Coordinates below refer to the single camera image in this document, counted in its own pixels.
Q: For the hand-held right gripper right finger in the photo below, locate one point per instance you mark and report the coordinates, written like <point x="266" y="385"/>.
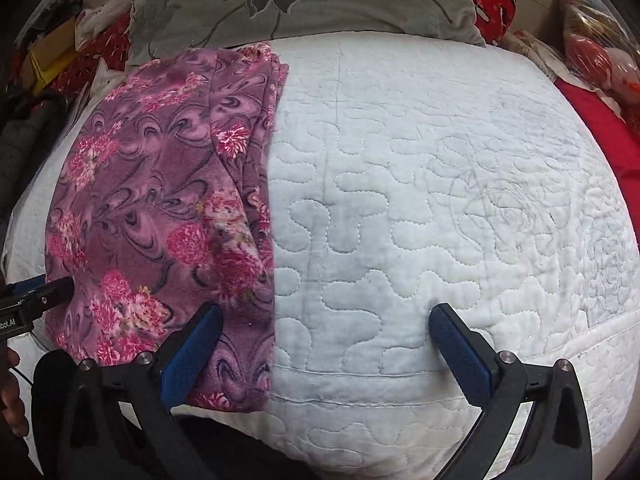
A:
<point x="460" y="355"/>

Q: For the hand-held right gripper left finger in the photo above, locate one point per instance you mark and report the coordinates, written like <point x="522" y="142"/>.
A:
<point x="192" y="355"/>

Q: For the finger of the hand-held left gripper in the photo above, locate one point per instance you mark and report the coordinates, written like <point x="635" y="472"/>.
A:
<point x="47" y="292"/>

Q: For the purple floral pants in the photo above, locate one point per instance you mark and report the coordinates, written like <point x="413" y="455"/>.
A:
<point x="150" y="185"/>

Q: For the person's left hand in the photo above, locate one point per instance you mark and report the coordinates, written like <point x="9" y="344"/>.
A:
<point x="11" y="405"/>

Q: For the person's dark clothing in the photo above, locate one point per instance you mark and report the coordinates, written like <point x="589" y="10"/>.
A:
<point x="235" y="442"/>

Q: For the black jacket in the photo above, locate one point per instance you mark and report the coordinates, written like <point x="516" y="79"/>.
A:
<point x="25" y="150"/>

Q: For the white quilted blanket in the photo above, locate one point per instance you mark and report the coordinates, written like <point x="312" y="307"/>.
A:
<point x="400" y="210"/>

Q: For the yellow box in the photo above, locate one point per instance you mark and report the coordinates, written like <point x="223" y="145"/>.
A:
<point x="47" y="60"/>

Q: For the red patterned cloth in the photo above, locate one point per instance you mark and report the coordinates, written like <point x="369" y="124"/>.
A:
<point x="100" y="45"/>

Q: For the red bed sheet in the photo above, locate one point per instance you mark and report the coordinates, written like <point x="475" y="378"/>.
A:
<point x="610" y="125"/>

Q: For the white crumpled cloth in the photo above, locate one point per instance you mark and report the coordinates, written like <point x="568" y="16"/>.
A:
<point x="102" y="17"/>

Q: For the clear plastic bag of toys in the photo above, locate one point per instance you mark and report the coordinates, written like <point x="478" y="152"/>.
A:
<point x="600" y="45"/>

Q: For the grey floral pillow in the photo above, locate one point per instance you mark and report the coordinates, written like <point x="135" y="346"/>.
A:
<point x="300" y="5"/>

